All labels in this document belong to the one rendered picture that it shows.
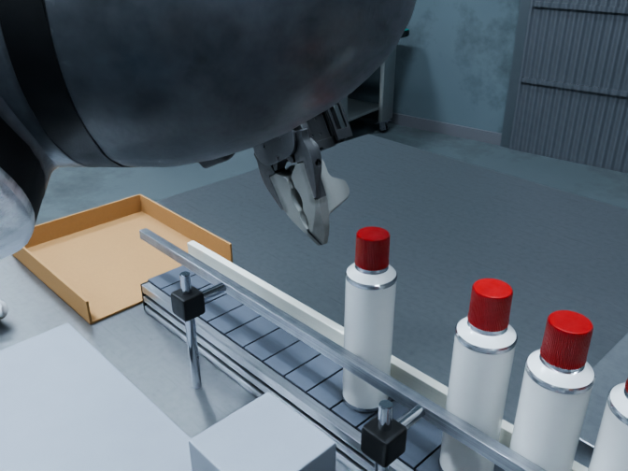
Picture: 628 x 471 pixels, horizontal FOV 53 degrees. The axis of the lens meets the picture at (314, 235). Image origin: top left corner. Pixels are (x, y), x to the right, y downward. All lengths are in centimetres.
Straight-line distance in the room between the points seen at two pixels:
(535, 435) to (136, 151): 42
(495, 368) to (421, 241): 63
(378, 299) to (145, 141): 44
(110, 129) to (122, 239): 100
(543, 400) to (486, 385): 6
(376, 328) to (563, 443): 20
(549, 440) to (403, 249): 64
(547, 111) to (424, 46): 96
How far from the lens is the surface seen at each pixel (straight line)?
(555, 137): 427
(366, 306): 62
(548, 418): 54
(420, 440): 68
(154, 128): 19
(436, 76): 456
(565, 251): 120
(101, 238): 121
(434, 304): 98
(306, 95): 21
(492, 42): 436
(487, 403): 58
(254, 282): 86
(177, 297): 74
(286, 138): 64
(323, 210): 65
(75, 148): 21
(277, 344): 80
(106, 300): 102
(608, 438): 53
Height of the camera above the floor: 136
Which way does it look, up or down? 27 degrees down
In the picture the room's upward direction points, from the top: straight up
